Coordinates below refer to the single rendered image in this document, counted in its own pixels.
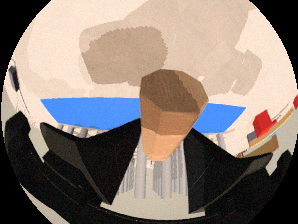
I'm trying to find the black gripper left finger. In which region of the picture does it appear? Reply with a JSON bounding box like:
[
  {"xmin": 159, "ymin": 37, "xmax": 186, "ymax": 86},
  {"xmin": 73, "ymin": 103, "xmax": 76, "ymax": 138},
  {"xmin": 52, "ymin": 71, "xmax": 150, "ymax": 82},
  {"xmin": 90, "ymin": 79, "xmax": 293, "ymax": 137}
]
[{"xmin": 40, "ymin": 117, "xmax": 141, "ymax": 205}]

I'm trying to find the blue flat strip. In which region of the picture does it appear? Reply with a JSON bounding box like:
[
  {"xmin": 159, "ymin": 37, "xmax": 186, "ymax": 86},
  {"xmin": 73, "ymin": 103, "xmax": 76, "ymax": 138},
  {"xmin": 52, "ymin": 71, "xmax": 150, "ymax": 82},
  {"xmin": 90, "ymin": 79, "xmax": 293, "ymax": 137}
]
[{"xmin": 40, "ymin": 97, "xmax": 246, "ymax": 133}]

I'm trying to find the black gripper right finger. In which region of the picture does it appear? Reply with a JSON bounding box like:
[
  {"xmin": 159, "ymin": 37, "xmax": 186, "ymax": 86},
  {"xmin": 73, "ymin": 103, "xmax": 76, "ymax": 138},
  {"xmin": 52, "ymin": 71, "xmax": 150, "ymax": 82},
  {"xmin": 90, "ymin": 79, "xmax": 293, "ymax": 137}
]
[{"xmin": 182, "ymin": 128, "xmax": 274, "ymax": 214}]

